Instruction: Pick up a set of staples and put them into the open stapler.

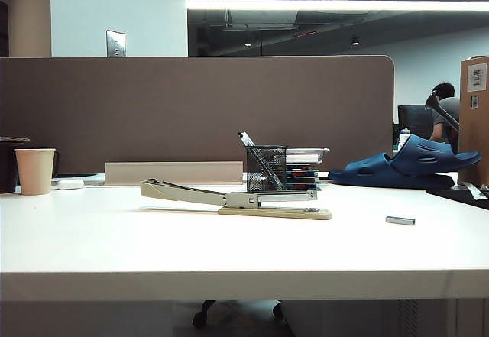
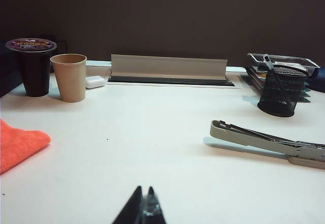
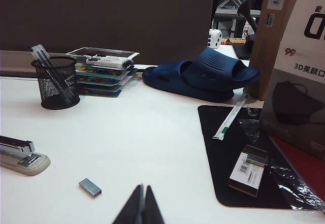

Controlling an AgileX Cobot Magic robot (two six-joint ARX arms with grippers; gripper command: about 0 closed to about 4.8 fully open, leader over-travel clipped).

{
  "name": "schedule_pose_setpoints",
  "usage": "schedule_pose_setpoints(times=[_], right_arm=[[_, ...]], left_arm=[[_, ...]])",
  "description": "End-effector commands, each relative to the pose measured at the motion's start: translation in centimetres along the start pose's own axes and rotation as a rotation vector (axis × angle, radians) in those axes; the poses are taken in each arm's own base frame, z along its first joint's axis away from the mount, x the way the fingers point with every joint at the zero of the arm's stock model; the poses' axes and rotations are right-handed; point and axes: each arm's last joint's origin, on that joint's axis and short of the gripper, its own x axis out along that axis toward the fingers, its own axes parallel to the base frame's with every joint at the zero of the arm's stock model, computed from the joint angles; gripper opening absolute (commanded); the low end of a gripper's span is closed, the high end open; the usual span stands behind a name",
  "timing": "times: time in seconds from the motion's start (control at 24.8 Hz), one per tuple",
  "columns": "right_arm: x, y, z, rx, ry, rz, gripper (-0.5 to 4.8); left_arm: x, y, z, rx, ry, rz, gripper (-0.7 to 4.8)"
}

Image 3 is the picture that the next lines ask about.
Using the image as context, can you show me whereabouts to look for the clear ballpoint pen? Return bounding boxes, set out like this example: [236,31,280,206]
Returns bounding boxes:
[28,46,64,100]

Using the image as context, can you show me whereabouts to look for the white bottle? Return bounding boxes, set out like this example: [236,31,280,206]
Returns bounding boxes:
[242,22,255,39]

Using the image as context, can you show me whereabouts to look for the metal staple strip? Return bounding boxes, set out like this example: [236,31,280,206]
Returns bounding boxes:
[244,144,269,166]
[78,178,104,199]

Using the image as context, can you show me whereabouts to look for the colourful picture book stack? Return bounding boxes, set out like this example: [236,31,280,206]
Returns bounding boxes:
[75,65,139,98]

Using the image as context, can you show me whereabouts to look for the face mask box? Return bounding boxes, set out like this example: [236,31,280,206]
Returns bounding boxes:
[258,0,325,158]

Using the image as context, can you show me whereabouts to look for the black mesh pen holder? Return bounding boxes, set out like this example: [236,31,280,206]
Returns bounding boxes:
[34,44,73,103]
[31,56,81,110]

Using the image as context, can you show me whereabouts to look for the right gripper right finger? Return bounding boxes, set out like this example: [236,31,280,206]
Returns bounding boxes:
[141,185,166,224]

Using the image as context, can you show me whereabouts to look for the red flat sheet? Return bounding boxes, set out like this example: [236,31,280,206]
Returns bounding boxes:
[270,135,325,209]

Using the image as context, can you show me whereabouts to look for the brown desk partition panel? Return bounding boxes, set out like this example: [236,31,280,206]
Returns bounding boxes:
[0,0,216,65]

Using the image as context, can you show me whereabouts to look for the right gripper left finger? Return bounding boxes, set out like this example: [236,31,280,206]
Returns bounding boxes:
[111,184,145,224]

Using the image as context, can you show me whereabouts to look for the beige long-reach stapler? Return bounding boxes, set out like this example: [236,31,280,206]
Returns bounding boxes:
[0,135,51,177]

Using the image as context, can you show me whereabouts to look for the black item in plastic wrap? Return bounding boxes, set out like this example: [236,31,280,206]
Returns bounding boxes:
[238,107,325,214]

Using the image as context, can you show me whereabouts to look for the brown cardboard box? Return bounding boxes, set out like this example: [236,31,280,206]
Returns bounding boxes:
[247,0,309,100]

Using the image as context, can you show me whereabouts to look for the open staple box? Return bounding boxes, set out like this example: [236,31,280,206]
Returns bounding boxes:
[228,144,269,197]

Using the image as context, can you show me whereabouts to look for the black mouse pad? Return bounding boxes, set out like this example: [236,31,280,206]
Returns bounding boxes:
[197,104,325,208]

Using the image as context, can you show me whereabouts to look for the red yellow printed box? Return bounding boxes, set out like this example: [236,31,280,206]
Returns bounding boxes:
[222,37,247,45]

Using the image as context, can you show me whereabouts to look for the white die blue dots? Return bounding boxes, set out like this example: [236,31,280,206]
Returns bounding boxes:
[208,29,223,49]

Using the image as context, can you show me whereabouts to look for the white marker pen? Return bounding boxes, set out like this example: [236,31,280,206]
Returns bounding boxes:
[85,54,127,61]
[86,58,133,69]

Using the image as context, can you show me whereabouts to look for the navy blue rubber slipper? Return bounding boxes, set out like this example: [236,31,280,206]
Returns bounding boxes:
[141,59,236,102]
[179,48,261,91]

